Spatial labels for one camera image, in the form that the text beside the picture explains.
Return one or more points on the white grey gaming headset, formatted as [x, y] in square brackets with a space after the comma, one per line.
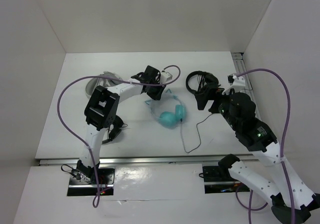
[100, 80]

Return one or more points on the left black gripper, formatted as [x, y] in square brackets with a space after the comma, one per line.
[157, 96]

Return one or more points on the teal cat-ear headphones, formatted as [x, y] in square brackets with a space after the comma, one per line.
[168, 119]

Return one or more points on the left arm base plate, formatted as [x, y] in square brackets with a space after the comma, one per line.
[79, 185]

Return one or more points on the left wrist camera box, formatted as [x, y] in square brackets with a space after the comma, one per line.
[165, 77]

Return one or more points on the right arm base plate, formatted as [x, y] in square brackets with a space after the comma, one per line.
[217, 181]

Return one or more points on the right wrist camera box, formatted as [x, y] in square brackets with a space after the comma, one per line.
[236, 84]

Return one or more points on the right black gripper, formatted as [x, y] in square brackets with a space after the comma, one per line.
[215, 94]

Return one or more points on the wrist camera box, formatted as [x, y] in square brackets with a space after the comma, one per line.
[165, 77]
[236, 84]

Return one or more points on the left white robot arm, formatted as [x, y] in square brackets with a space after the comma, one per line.
[101, 112]

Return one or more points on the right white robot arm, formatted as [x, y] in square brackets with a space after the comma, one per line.
[291, 201]

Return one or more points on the small black grey headphones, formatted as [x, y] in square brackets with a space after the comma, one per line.
[117, 126]

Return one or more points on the aluminium front rail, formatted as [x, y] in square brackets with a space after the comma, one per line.
[190, 159]

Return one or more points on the black over-ear headphones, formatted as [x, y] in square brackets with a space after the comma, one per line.
[204, 80]

